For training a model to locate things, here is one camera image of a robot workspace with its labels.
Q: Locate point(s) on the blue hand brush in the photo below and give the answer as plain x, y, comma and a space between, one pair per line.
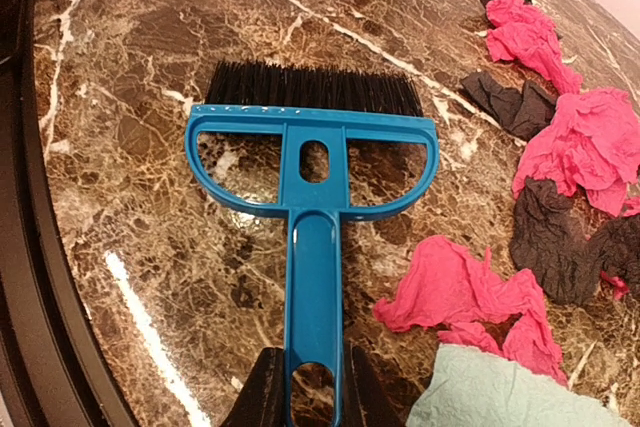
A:
316, 112

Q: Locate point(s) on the pink paper scrap front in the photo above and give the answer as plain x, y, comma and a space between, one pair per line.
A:
447, 285

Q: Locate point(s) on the light blue paper scrap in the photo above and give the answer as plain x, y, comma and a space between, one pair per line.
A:
472, 388

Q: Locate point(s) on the pink paper scrap left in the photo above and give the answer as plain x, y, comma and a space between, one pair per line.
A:
522, 32

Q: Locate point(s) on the black table front rail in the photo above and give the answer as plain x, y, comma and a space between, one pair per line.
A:
52, 371

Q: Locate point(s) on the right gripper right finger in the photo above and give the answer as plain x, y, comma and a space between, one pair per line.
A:
365, 402

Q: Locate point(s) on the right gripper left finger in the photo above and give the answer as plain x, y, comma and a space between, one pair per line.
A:
260, 402

